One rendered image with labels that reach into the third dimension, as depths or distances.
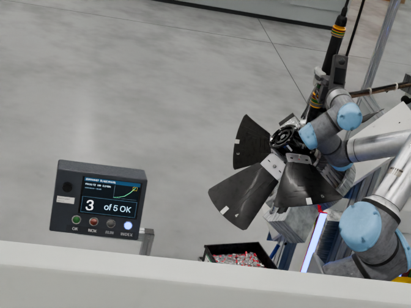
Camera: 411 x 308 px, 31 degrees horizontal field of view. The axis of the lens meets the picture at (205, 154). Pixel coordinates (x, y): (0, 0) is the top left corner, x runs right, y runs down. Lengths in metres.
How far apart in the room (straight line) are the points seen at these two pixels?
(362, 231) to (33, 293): 1.46
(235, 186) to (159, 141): 2.49
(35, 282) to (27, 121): 4.62
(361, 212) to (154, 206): 2.59
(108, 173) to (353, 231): 0.71
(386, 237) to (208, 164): 3.13
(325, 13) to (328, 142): 6.33
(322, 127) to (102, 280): 1.77
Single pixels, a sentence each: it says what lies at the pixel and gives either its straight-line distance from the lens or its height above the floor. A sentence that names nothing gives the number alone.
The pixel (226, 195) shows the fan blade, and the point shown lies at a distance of 2.73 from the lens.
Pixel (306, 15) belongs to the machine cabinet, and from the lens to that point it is 8.54.
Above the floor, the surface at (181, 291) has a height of 1.99.
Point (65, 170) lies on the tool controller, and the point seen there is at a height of 1.25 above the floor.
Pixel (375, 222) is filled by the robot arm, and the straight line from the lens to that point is 1.95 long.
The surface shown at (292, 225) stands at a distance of 2.66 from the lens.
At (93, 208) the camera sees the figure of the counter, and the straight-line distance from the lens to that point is 2.18.
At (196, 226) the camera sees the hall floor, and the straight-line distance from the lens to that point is 4.34.
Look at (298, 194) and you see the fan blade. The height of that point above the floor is 1.16.
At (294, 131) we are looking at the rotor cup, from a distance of 2.69.
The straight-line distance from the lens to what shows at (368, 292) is 0.61.
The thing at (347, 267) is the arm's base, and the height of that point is 1.22.
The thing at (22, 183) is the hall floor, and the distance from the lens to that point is 4.47.
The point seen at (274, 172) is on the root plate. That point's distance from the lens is 2.73.
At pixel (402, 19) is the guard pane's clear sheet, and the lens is 3.83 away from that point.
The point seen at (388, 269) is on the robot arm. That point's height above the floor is 1.26.
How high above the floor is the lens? 2.33
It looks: 27 degrees down
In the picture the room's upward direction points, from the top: 13 degrees clockwise
